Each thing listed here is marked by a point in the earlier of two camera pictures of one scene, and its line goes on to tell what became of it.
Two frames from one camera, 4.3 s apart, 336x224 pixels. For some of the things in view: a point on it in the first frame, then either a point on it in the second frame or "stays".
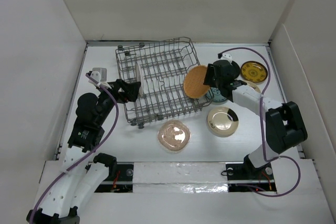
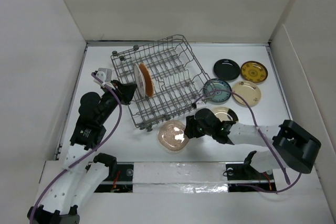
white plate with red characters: [139, 78] stays
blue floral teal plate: [215, 96] stays
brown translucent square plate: [174, 134] stays
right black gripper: [208, 80] -> [191, 121]
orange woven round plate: [193, 80] -> [149, 85]
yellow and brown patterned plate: [253, 71] stays
